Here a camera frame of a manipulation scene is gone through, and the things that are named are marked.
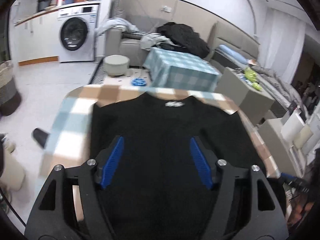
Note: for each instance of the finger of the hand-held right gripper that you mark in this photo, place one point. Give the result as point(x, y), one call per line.
point(290, 177)

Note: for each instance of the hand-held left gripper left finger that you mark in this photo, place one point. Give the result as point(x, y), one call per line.
point(113, 162)

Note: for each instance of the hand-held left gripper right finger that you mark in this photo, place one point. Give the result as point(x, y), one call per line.
point(201, 162)

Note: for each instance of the black sweater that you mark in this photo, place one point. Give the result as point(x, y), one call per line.
point(160, 130)

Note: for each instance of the white boxes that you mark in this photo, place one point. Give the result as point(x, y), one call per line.
point(297, 127)

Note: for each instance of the checked tablecloth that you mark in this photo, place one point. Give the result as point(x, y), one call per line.
point(75, 120)

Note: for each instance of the black slipper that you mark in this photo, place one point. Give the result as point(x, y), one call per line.
point(40, 136)

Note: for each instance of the blue dish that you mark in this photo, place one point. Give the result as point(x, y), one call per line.
point(139, 81)

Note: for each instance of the black patterned mat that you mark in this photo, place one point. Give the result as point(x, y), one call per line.
point(97, 72)

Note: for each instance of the teal checked covered table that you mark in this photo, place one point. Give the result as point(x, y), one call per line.
point(180, 72)

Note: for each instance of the grey duvet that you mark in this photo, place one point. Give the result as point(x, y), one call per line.
point(280, 82)

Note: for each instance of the round beige stool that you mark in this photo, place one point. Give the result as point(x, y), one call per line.
point(116, 65)

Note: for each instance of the blue pillow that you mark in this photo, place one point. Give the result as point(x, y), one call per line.
point(232, 53)

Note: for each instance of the beige sofa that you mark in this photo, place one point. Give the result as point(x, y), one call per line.
point(130, 45)

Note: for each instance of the grey cloth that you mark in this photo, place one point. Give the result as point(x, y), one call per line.
point(152, 41)

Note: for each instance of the black jacket pile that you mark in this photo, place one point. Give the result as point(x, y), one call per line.
point(183, 36)

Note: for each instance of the woven basket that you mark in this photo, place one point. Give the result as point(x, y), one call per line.
point(6, 87)

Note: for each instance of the white washing machine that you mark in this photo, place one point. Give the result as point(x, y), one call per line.
point(75, 35)

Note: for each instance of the white and blue blanket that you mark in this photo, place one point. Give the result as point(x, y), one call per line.
point(112, 26)

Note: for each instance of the wooden countertop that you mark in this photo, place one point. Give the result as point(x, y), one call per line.
point(35, 15)

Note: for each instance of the red box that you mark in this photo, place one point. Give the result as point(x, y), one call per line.
point(65, 0)

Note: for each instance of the black bin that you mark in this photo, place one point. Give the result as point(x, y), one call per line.
point(44, 3)

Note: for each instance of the wall socket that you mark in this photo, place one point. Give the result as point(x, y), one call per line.
point(166, 8)

